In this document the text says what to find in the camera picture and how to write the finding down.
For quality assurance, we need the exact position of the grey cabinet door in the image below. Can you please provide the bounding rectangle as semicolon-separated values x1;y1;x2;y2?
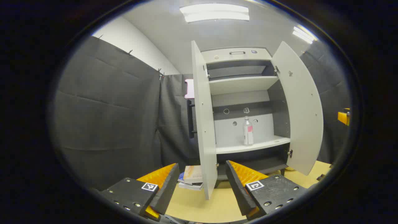
271;41;324;176
191;40;218;200

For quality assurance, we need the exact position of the large ceiling light panel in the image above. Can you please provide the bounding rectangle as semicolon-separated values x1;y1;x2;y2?
179;3;250;23

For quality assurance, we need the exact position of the grey cabinet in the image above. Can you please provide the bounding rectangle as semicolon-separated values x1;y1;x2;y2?
201;47;291;181

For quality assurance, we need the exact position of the clear bottle with pink label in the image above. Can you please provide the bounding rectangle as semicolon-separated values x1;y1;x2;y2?
243;116;254;146

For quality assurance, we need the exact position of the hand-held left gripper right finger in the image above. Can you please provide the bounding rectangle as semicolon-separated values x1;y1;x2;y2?
225;160;310;221

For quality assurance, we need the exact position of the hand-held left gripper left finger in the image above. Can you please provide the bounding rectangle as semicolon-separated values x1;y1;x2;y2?
94;163;180;222

